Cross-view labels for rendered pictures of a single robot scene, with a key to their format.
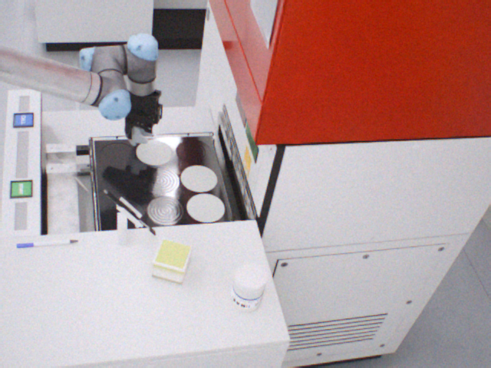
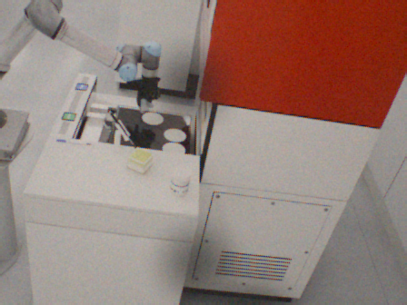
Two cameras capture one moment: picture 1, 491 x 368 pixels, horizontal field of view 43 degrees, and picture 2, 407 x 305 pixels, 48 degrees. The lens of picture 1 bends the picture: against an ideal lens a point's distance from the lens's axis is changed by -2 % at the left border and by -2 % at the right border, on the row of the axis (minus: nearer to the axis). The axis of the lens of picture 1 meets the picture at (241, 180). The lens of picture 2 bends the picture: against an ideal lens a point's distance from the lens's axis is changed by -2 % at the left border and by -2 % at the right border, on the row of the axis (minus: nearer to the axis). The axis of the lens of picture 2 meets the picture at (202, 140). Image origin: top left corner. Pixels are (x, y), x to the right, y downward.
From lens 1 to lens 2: 60 cm
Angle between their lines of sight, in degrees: 15
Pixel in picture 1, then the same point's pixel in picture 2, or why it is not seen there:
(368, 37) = (265, 39)
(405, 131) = (292, 108)
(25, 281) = (55, 156)
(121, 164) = (131, 120)
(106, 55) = (130, 48)
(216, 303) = (160, 189)
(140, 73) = (148, 63)
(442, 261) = (328, 221)
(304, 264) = (231, 200)
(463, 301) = (361, 281)
